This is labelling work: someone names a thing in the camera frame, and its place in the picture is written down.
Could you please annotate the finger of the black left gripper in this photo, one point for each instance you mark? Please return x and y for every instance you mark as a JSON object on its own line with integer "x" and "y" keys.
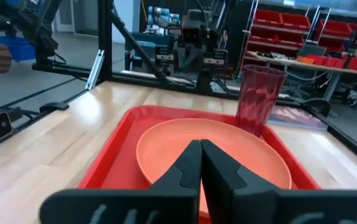
{"x": 197, "y": 60}
{"x": 185, "y": 60}

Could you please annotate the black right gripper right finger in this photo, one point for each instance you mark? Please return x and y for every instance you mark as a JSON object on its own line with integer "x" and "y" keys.
{"x": 222, "y": 180}

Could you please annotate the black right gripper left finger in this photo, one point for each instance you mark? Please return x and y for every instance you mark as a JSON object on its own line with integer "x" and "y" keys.
{"x": 184, "y": 174}

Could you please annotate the orange round plate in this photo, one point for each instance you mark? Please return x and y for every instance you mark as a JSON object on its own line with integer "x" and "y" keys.
{"x": 172, "y": 143}

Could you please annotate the red faceted plastic cup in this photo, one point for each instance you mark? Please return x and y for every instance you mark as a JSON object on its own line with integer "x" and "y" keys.
{"x": 259, "y": 99}

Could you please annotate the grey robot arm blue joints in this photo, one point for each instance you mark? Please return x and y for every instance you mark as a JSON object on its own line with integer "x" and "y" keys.
{"x": 163, "y": 17}

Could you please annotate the red plastic tray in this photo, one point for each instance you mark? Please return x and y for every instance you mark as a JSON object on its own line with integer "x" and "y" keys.
{"x": 116, "y": 155}

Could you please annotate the metal shelf rack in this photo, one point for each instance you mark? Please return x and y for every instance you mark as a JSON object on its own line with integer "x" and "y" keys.
{"x": 248, "y": 28}

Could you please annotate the landscape print card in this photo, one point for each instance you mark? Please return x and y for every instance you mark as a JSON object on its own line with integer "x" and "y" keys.
{"x": 296, "y": 118}

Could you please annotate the wooden workbench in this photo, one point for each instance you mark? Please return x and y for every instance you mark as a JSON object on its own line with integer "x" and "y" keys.
{"x": 331, "y": 70}

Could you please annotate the blue plastic bin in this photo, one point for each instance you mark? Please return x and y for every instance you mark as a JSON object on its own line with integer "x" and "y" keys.
{"x": 20, "y": 48}

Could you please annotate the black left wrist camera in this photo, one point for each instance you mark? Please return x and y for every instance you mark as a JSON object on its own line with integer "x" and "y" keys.
{"x": 191, "y": 35}

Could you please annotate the black aluminium table frame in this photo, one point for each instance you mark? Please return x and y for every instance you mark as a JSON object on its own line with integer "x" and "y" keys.
{"x": 104, "y": 46}

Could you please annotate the silver metal bracket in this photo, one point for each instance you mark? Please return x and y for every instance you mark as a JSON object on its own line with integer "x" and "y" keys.
{"x": 95, "y": 70}

